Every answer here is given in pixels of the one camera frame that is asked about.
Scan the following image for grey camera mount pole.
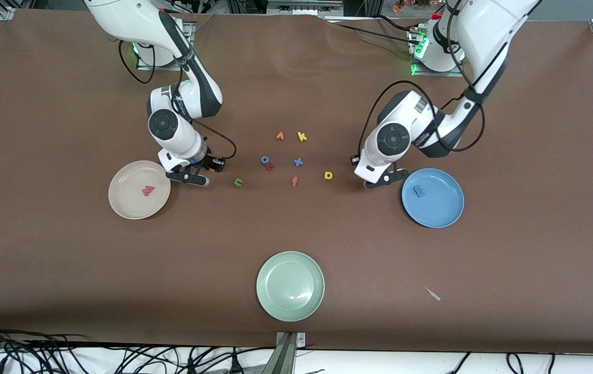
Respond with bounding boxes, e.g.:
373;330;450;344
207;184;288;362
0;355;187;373
261;333;297;374

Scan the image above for black cable on table cover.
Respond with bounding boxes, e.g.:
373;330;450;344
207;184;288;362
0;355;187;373
327;15;421;47

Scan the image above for brown table cover sheet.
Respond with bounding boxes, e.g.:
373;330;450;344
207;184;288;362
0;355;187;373
0;9;593;355

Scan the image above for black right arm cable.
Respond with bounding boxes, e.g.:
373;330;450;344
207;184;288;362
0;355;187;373
118;39;156;85

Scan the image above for green round plate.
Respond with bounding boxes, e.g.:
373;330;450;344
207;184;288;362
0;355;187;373
256;251;325;323

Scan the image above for blue round plate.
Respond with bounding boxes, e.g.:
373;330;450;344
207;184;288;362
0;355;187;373
401;168;465;229

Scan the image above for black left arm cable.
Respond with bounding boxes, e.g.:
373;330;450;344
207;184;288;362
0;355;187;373
359;81;485;156

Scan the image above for grey metal box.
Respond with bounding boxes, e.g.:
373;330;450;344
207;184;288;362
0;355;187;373
267;0;345;17

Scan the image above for black cable tangle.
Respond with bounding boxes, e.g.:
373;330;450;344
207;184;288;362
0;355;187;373
0;318;276;374

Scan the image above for small metal clamp bracket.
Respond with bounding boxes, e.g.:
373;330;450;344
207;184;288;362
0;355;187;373
276;332;307;348

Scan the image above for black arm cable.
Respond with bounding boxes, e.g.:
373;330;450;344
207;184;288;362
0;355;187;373
118;39;156;85
359;81;485;156

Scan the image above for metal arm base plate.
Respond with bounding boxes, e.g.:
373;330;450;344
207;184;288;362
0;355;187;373
137;22;193;71
410;29;466;77

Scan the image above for beige round plate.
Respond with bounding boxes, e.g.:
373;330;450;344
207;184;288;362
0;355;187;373
108;160;172;220

